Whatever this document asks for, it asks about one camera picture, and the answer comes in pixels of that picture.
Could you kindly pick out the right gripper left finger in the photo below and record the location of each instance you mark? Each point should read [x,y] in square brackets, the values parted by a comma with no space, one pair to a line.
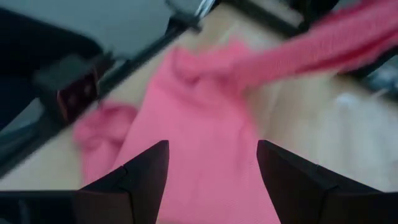
[146,177]

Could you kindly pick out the black dual-lens camera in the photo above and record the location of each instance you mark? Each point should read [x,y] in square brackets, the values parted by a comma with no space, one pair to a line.
[77,93]

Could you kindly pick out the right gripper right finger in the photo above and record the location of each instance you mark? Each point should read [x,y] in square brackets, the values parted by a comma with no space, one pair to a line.
[289,180]

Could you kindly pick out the pink microfiber towel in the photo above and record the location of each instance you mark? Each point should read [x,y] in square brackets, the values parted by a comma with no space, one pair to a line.
[202,140]
[311,53]

